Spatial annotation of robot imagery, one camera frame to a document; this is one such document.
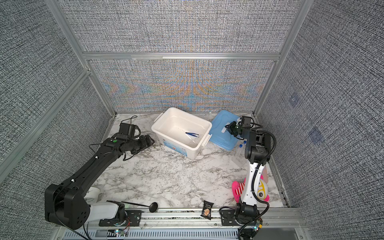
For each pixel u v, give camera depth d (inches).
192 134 41.7
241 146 32.7
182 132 41.9
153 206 30.1
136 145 28.1
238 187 30.2
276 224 29.0
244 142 33.0
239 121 39.6
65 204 15.6
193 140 40.7
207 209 29.4
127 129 25.2
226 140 40.7
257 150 24.3
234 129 39.1
